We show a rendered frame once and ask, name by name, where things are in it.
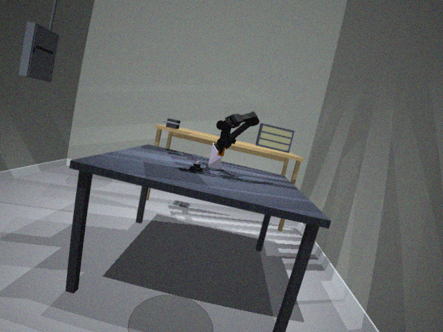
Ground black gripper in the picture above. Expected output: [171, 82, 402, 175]
[217, 130, 230, 154]

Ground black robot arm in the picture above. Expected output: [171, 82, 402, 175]
[217, 112, 260, 149]

